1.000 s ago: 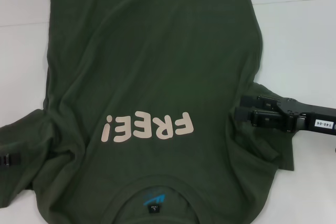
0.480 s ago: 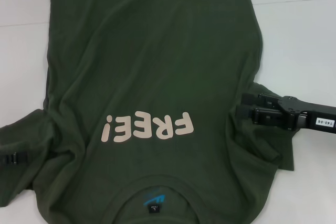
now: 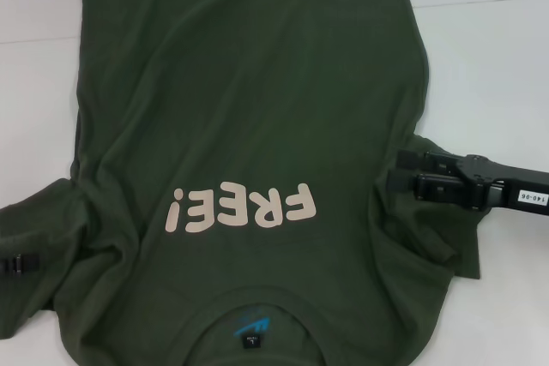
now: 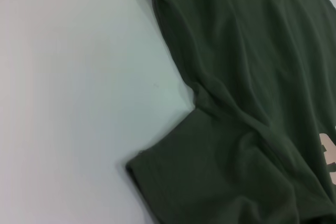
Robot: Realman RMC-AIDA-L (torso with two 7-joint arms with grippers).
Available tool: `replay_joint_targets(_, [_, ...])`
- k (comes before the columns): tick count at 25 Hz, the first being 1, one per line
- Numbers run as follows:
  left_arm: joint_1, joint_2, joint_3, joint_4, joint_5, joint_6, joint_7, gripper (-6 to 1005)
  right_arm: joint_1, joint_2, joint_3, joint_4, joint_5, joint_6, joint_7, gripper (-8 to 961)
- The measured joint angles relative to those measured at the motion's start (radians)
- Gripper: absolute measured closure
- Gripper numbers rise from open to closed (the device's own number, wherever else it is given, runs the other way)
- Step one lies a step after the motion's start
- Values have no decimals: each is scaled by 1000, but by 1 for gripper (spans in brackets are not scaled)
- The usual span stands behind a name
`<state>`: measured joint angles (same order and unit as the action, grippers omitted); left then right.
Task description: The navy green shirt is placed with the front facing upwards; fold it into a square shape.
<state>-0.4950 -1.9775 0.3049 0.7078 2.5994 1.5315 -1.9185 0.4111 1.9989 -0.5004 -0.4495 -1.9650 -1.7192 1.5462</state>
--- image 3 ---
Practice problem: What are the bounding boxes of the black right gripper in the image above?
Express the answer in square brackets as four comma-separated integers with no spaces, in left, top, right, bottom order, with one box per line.
[387,147,549,218]

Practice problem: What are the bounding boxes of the dark green FREE t-shirt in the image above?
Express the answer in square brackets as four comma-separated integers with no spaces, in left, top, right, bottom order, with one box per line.
[0,0,494,366]

